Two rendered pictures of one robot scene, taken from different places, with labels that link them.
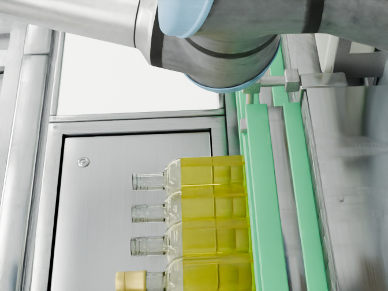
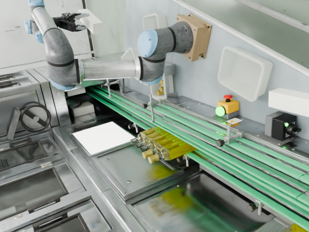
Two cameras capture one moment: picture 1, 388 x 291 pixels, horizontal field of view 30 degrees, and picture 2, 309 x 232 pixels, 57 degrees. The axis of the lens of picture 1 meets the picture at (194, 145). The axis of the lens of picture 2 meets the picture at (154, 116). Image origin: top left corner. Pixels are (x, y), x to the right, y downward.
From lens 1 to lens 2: 0.95 m
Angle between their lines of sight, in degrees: 39
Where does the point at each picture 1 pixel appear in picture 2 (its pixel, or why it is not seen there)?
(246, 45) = (163, 55)
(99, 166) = (112, 158)
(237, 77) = (159, 72)
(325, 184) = (183, 107)
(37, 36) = (71, 145)
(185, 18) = (153, 44)
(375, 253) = (203, 110)
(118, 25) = (131, 67)
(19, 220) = (97, 175)
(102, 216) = (122, 165)
